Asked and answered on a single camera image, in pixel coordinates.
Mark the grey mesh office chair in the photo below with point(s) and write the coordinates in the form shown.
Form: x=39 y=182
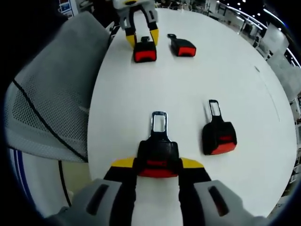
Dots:
x=58 y=82

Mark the black seat belt buckle with tongue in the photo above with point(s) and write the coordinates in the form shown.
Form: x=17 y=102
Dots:
x=184 y=47
x=219 y=136
x=144 y=50
x=158 y=150

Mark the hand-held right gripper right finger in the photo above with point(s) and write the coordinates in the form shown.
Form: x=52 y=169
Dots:
x=211 y=202

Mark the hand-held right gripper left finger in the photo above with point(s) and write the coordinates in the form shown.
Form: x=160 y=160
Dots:
x=101 y=200

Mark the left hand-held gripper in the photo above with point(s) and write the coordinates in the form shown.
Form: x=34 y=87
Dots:
x=131 y=4

